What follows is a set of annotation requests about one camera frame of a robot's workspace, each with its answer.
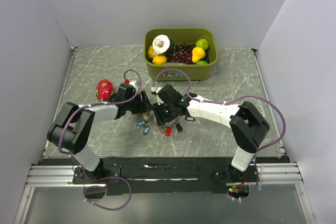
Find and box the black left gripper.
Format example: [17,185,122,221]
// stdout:
[125,90,152,114]

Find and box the round metal key organizer disc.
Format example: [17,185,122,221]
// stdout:
[142,111,179,130]

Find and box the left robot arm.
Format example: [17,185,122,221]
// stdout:
[47,83,153,183]

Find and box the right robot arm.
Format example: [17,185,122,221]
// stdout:
[151,84,270,181]

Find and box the blue key tag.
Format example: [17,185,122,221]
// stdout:
[142,126,150,135]
[137,120,146,127]

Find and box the black key tag with key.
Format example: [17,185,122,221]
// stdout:
[185,116,201,125]

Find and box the black key tag on disc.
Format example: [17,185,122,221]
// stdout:
[175,123,183,132]

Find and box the red dragon fruit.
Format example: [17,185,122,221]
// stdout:
[96,79,115,102]

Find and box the orange fruit front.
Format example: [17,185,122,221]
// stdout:
[152,55,167,65]

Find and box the green fruit front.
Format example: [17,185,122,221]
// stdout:
[196,60,208,65]

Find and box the olive green plastic bin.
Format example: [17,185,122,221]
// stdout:
[143,27,218,81]

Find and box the dark red grapes bunch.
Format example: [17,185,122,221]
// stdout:
[167,43,195,65]

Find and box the yellow lemon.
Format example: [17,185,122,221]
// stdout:
[147,45,156,60]

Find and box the yellow pear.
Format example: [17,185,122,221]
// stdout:
[192,47,206,63]

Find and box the white black tape roll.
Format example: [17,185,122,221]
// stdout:
[152,35,175,56]

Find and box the green lime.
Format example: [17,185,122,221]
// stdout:
[195,38,209,51]

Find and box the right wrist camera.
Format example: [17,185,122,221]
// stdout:
[151,87,162,95]

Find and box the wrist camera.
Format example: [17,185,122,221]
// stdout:
[124,79,140,91]
[151,87,162,95]

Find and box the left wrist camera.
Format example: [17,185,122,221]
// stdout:
[124,79,140,91]

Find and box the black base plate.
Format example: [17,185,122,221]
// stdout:
[72,157,289,196]

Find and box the aluminium rail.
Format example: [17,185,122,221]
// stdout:
[25,163,303,187]

